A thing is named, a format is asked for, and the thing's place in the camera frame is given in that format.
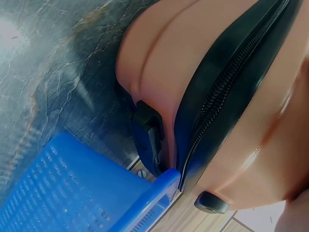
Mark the person's right hand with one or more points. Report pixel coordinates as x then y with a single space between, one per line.
298 217

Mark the pink hard-shell suitcase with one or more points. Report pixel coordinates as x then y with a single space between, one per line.
169 60

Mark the blue plastic basket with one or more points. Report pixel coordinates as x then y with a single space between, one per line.
79 183

